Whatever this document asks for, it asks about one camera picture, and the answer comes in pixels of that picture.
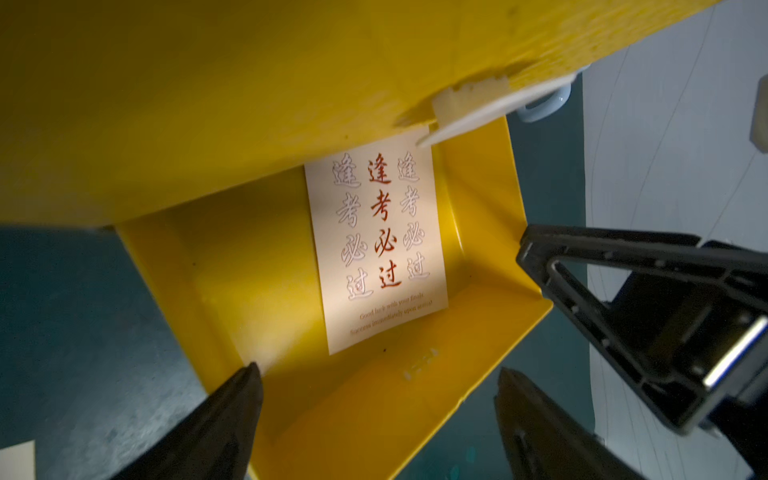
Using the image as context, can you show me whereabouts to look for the light blue mug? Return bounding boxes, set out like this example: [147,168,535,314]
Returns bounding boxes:
[516,84,572,123]

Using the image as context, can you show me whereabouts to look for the yellow drawer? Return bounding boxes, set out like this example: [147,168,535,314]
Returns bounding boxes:
[1,1,707,227]
[117,118,552,479]

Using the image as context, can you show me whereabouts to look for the beige postcard small red text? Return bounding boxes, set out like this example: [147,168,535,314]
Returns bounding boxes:
[0,441,36,480]

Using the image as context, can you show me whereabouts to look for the beige postcard large red characters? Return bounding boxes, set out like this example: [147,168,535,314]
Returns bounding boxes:
[304,128,448,354]

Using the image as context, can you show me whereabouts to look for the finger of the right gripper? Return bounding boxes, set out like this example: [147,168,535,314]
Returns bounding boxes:
[517,225,767,434]

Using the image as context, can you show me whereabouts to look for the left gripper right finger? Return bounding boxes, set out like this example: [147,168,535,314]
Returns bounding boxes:
[494,367,641,479]

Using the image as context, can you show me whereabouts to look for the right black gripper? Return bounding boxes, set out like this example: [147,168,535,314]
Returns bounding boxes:
[703,240,767,479]

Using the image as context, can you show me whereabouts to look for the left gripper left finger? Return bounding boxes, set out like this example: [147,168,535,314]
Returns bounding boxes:
[114,362,264,479]

